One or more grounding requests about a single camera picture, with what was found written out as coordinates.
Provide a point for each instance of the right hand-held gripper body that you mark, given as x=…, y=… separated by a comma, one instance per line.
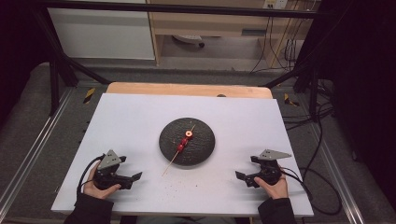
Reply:
x=269, y=171

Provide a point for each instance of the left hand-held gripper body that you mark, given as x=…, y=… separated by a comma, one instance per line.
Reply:
x=107, y=161

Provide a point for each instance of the thin wooden skewer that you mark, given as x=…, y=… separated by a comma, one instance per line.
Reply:
x=170, y=164

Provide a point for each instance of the black round plate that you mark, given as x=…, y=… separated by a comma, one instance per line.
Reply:
x=199, y=146

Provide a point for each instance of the red hawthorn piece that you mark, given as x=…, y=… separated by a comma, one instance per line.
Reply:
x=183, y=142
x=188, y=134
x=180, y=147

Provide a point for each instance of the person's right hand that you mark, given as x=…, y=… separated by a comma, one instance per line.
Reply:
x=277, y=189

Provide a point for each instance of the person's left hand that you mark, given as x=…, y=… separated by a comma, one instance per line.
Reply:
x=96, y=192

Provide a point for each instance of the yellow black tape strip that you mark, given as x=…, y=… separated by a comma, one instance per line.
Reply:
x=89, y=95
x=290, y=100

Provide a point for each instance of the wooden table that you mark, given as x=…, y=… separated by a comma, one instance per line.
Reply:
x=174, y=89

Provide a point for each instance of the white cabinet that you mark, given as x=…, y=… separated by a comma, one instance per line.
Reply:
x=102, y=34

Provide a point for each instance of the black curtain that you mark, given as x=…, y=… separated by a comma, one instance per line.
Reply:
x=18, y=46
x=367, y=77

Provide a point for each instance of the white chair base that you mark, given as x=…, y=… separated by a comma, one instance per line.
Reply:
x=188, y=39

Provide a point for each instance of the light wooden desk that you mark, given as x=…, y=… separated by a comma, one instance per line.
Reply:
x=202, y=25

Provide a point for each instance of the aluminium floor rail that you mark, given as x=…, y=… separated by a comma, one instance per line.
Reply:
x=339, y=180
x=37, y=143

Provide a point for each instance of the white wall socket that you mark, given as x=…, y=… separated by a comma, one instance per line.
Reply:
x=275, y=3

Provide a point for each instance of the black metal frame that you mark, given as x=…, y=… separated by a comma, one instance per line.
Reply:
x=186, y=8

